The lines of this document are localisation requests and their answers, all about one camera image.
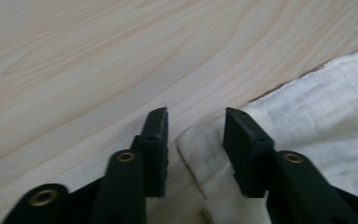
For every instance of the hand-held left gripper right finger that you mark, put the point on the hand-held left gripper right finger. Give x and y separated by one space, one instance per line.
248 155

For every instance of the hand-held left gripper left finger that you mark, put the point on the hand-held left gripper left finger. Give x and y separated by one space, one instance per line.
155 155

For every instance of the white bear print cloth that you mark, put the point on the white bear print cloth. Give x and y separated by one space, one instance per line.
323 118

